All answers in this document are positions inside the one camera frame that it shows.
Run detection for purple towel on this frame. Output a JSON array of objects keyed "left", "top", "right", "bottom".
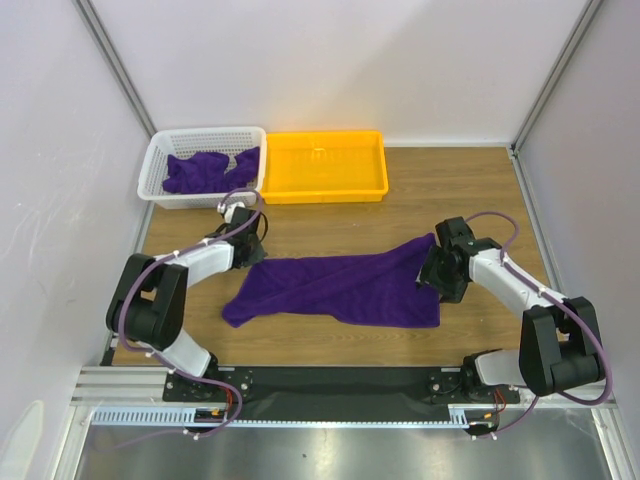
[
  {"left": 222, "top": 233, "right": 440, "bottom": 328},
  {"left": 162, "top": 147, "right": 260, "bottom": 195}
]

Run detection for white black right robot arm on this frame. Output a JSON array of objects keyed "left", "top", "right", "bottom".
[{"left": 416, "top": 217, "right": 612, "bottom": 404}]

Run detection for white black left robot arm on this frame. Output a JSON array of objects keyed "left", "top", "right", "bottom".
[{"left": 106, "top": 202, "right": 268, "bottom": 400}]

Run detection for purple towel in basket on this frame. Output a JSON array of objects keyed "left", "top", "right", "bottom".
[{"left": 162, "top": 147, "right": 260, "bottom": 195}]

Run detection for white perforated plastic basket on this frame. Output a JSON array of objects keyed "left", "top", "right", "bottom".
[{"left": 137, "top": 126, "right": 267, "bottom": 209}]

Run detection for yellow plastic tray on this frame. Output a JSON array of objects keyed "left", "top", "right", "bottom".
[{"left": 260, "top": 130, "right": 389, "bottom": 205}]

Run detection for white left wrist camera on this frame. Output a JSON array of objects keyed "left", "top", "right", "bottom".
[{"left": 218, "top": 202, "right": 252, "bottom": 225}]

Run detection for white slotted cable duct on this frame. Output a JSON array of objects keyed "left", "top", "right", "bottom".
[{"left": 91, "top": 406, "right": 495, "bottom": 429}]

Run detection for aluminium frame rail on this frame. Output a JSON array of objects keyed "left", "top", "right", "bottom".
[{"left": 71, "top": 365, "right": 617, "bottom": 409}]

